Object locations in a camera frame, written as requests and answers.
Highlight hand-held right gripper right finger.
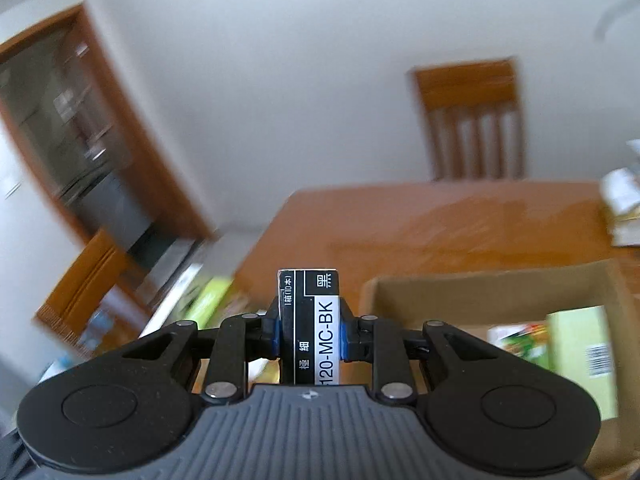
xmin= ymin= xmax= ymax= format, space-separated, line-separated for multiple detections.
xmin=337 ymin=309 xmax=515 ymax=405

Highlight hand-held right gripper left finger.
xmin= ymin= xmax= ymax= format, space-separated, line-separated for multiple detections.
xmin=120 ymin=304 xmax=281 ymax=404

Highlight black white marker box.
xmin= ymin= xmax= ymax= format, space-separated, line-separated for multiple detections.
xmin=277 ymin=269 xmax=346 ymax=387

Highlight cardboard box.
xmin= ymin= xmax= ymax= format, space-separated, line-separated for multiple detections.
xmin=357 ymin=259 xmax=640 ymax=423

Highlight green white medicine box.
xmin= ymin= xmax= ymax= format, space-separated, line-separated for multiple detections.
xmin=487 ymin=321 xmax=553 ymax=373

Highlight pale green box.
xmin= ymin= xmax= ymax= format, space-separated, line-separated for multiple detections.
xmin=546 ymin=305 xmax=620 ymax=422

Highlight wooden desktop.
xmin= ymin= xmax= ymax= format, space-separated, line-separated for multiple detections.
xmin=232 ymin=177 xmax=617 ymax=321

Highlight green white packaging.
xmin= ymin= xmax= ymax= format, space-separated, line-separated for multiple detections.
xmin=184 ymin=276 xmax=237 ymax=322

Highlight stack of white books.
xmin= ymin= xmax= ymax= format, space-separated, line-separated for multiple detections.
xmin=135 ymin=237 xmax=202 ymax=322

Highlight wooden slat-back chair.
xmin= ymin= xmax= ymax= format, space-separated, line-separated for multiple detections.
xmin=34 ymin=227 xmax=152 ymax=362
xmin=412 ymin=57 xmax=526 ymax=181

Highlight dark grey cabinet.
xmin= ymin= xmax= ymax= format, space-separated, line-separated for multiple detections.
xmin=57 ymin=167 xmax=153 ymax=263

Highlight crumpled white paper bag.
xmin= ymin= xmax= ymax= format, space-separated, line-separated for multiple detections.
xmin=599 ymin=165 xmax=640 ymax=248

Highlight wooden door frame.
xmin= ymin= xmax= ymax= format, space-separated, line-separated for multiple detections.
xmin=0 ymin=2 xmax=217 ymax=242

